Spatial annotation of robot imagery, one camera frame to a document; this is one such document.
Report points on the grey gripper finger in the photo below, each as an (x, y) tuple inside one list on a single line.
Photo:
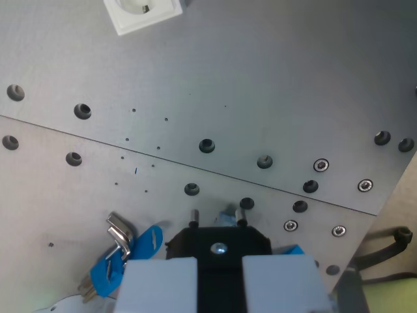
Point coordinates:
[(156, 287), (280, 283)]

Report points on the black power plug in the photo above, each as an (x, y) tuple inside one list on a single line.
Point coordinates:
[(224, 238)]

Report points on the silver socket head screw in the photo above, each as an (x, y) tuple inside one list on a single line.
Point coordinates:
[(321, 165), (290, 225), (339, 231), (365, 186)]

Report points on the blue plastic piece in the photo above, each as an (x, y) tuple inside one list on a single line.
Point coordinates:
[(294, 250)]

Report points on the blue hex key holder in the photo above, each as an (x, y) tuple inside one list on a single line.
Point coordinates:
[(146, 241)]

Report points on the small silver hex key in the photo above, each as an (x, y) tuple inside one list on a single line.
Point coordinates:
[(111, 257)]

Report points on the large silver hex key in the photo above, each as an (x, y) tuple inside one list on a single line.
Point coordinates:
[(122, 233)]

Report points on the light grey round plate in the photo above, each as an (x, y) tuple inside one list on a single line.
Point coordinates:
[(78, 304)]

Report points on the yellow green object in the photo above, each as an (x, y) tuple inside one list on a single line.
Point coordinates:
[(394, 295)]

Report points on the white wall socket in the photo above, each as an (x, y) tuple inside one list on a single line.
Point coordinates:
[(143, 14)]

